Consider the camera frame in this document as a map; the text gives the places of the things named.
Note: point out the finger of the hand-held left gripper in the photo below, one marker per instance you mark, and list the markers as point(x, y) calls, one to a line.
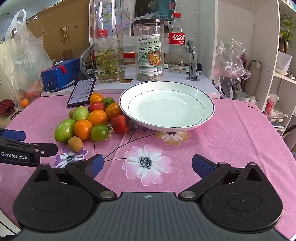
point(13, 134)
point(46, 148)

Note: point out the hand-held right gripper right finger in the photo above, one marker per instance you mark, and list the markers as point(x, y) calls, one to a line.
point(200, 165)

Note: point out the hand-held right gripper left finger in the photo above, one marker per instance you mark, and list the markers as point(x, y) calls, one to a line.
point(97, 164)

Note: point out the large green tomato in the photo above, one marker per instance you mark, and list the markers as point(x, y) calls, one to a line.
point(64, 130)

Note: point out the red wax apple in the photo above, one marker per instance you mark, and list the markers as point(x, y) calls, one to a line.
point(97, 107)
point(120, 124)

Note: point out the orange mandarin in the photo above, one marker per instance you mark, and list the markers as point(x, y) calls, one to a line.
point(97, 97)
point(113, 110)
point(82, 129)
point(24, 102)
point(98, 117)

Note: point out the white plate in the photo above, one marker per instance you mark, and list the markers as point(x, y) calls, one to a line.
point(171, 106)

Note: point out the red black knit pouch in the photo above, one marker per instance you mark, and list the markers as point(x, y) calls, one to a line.
point(6, 107)

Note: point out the tan longan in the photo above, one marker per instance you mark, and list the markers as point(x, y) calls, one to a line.
point(75, 144)

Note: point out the green reddish tomato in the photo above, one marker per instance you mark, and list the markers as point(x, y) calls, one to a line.
point(99, 133)

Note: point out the pink floral tablecloth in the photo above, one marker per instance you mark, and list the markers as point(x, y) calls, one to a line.
point(231, 143)

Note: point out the small pale green fruit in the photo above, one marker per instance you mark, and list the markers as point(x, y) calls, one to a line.
point(71, 114)

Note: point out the small green citrus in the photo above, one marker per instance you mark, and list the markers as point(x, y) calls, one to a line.
point(109, 101)

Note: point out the black smartphone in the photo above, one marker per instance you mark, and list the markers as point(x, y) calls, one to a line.
point(82, 91)

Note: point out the blue box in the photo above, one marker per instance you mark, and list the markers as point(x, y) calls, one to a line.
point(60, 74)

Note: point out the white plastic bag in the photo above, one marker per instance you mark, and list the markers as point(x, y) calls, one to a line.
point(20, 58)

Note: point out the white raised board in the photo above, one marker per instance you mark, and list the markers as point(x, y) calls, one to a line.
point(204, 88)

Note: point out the small gold card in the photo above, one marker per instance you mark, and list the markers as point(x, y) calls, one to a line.
point(126, 81)

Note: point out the red plastic bag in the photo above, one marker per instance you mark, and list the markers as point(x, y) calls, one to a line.
point(269, 106)

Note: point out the tall glass vase with plants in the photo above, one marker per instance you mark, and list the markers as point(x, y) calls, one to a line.
point(108, 69)

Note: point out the crumpled clear plastic bag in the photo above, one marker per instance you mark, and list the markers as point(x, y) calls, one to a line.
point(227, 62)

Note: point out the cardboard box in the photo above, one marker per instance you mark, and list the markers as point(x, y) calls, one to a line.
point(64, 27)

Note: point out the clear bottle with red cap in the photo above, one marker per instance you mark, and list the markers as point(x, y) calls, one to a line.
point(101, 33)

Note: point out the cola bottle with red label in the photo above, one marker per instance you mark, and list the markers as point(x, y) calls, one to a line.
point(177, 38)

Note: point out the white square pot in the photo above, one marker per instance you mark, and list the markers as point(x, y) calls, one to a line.
point(283, 62)

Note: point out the white shelf unit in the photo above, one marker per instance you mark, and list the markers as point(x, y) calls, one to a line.
point(266, 46)

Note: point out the clear plastic jar with label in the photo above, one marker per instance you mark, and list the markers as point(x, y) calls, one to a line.
point(148, 34)

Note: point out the green potted plant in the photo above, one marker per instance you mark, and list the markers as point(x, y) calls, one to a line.
point(286, 32)

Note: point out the grey metal bracket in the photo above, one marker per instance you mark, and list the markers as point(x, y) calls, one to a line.
point(84, 59)
point(193, 58)

